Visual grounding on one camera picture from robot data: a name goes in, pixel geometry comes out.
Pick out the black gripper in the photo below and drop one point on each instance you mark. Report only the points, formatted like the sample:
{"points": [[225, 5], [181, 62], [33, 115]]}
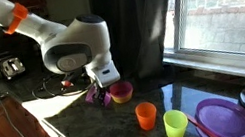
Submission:
{"points": [[101, 88]]}

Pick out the purple plastic cup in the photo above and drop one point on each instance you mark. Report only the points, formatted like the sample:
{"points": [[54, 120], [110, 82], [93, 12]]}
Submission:
{"points": [[90, 95]]}

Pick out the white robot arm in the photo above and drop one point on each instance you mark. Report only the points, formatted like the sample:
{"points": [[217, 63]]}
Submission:
{"points": [[66, 37]]}

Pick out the orange plastic cup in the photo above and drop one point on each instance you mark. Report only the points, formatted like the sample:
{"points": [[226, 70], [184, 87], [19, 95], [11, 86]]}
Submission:
{"points": [[146, 118]]}

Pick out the lime green plastic cup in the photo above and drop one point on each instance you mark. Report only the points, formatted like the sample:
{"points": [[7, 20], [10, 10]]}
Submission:
{"points": [[176, 126]]}

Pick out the magenta plastic bowl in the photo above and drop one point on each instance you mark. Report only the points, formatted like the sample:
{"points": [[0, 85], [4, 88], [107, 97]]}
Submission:
{"points": [[121, 89]]}

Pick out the yellow plastic bowl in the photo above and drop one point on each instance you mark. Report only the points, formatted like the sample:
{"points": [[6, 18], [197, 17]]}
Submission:
{"points": [[123, 99]]}

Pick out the dark curtain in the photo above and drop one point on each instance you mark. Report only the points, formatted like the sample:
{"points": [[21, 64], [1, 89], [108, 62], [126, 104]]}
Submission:
{"points": [[135, 25]]}

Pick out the silver toaster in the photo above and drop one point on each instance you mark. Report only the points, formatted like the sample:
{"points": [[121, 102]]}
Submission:
{"points": [[10, 68]]}

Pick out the red plastic spoon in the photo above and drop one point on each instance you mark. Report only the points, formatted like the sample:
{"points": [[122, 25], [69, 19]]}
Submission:
{"points": [[204, 130]]}

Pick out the purple plastic plate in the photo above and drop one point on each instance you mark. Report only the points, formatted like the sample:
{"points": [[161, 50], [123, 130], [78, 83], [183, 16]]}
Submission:
{"points": [[226, 119]]}

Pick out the white framed window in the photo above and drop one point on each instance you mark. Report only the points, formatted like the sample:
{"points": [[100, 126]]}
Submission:
{"points": [[220, 10]]}

